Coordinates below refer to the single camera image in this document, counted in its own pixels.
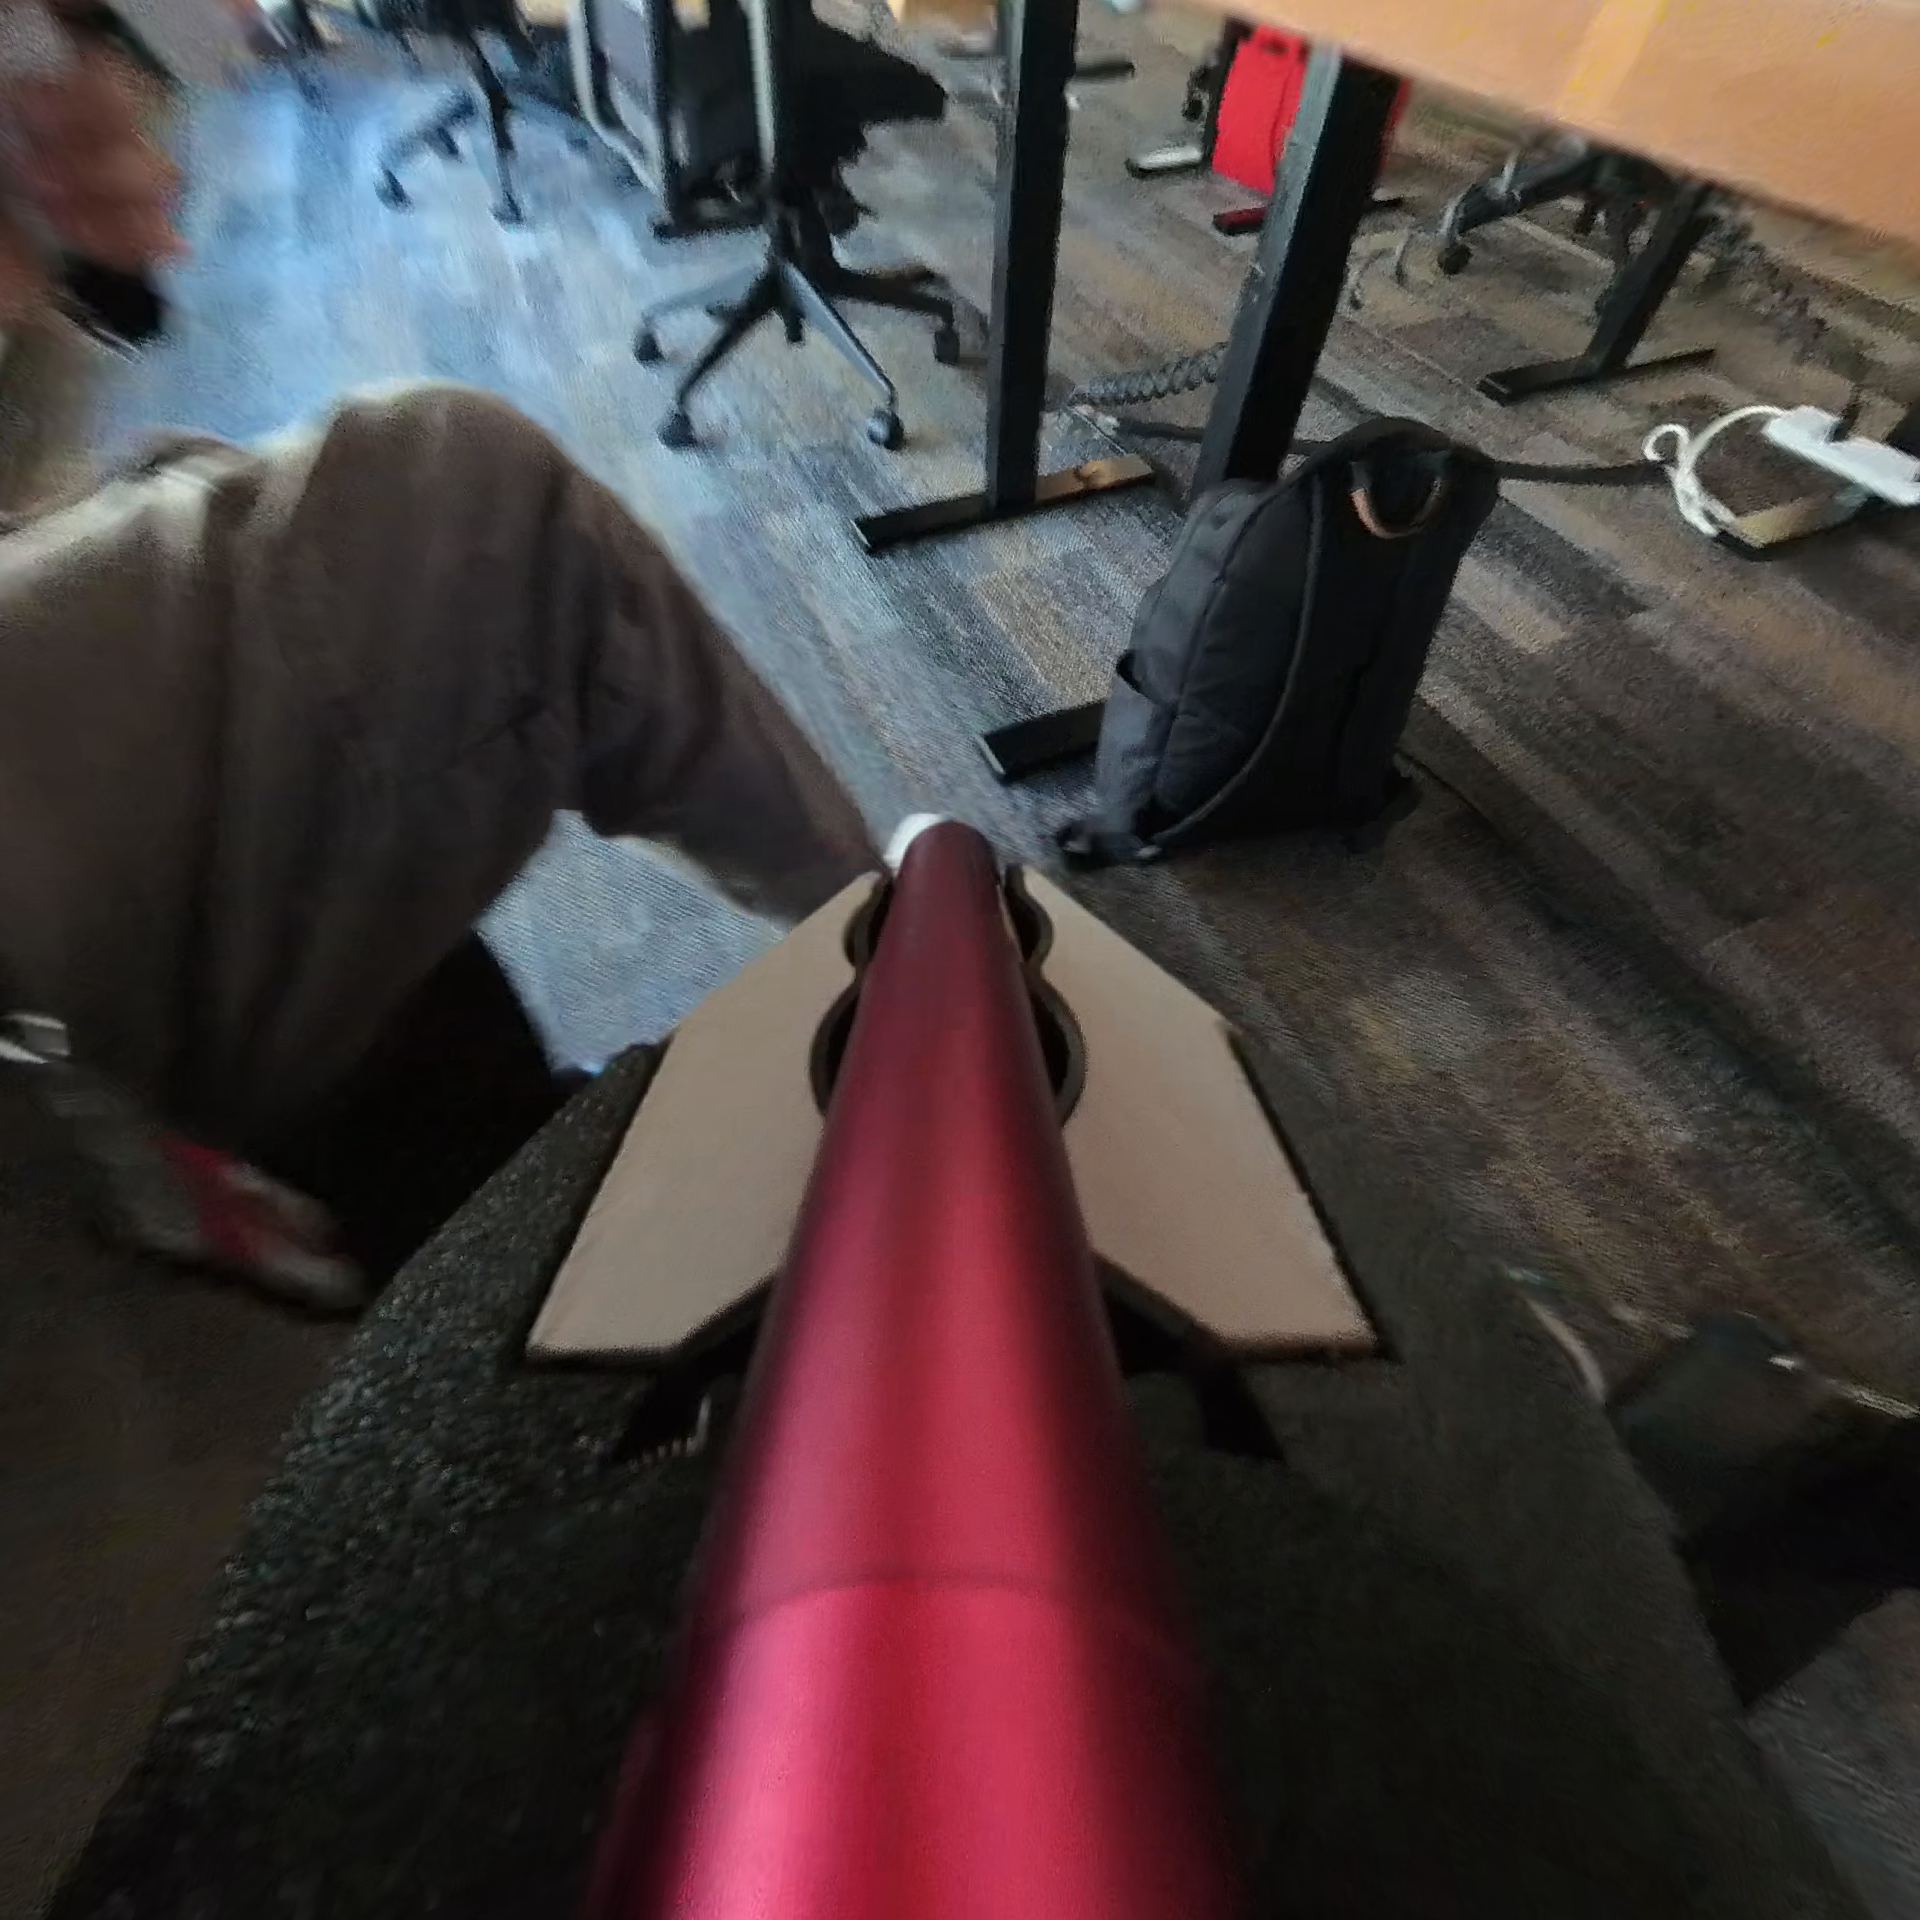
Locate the white power strip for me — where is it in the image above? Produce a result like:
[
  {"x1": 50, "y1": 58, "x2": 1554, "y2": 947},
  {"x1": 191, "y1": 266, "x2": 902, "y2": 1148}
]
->
[{"x1": 1725, "y1": 402, "x2": 1920, "y2": 548}]

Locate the black office chair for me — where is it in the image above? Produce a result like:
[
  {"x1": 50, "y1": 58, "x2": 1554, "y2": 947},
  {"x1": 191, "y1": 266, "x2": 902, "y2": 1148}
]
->
[
  {"x1": 270, "y1": 0, "x2": 531, "y2": 221},
  {"x1": 570, "y1": 0, "x2": 963, "y2": 453}
]

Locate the red bag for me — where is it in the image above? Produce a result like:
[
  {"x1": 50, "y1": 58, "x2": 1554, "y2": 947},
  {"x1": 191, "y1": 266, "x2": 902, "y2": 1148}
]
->
[{"x1": 1206, "y1": 22, "x2": 1413, "y2": 200}]

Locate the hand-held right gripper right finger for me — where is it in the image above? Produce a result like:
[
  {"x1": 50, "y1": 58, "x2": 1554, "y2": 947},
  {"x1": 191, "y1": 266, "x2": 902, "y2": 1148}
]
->
[{"x1": 997, "y1": 866, "x2": 1382, "y2": 1365}]

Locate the black backpack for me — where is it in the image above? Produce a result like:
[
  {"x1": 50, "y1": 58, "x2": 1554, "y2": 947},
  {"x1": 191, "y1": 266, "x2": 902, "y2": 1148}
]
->
[{"x1": 1057, "y1": 416, "x2": 1502, "y2": 874}]

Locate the person's left hand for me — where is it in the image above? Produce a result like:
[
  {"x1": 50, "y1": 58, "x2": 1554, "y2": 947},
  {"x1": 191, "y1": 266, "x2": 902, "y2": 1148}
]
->
[{"x1": 0, "y1": 29, "x2": 190, "y2": 327}]

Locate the person's trouser leg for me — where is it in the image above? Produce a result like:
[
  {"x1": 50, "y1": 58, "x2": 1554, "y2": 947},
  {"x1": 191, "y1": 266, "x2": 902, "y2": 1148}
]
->
[{"x1": 0, "y1": 382, "x2": 886, "y2": 1322}]

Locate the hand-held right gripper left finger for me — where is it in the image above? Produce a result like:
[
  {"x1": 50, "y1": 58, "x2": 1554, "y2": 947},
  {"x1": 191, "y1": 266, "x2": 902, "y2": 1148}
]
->
[{"x1": 526, "y1": 870, "x2": 902, "y2": 1367}]

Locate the red electric screwdriver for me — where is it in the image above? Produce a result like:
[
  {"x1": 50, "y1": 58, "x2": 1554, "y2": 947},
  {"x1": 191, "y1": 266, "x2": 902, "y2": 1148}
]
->
[{"x1": 585, "y1": 814, "x2": 1247, "y2": 1920}]

